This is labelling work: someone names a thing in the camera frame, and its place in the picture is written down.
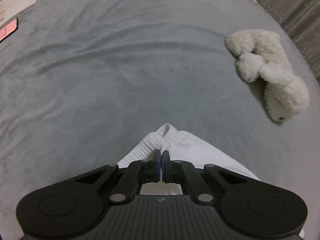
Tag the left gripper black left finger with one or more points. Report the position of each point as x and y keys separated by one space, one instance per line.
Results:
x=156 y=165

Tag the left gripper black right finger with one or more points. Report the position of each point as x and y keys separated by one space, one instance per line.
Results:
x=166 y=167

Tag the white garment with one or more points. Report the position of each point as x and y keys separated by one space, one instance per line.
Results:
x=185 y=146

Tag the grey bed sheet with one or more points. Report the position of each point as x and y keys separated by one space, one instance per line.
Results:
x=84 y=81

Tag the white plush toy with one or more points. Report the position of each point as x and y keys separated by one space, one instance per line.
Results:
x=260 y=54

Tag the red screen phone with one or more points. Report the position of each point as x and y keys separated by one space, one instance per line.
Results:
x=9 y=29

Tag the grey patterned curtain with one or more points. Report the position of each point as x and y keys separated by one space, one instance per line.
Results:
x=300 y=20

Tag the beige paper sheet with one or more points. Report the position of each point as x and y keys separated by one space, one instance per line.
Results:
x=11 y=8

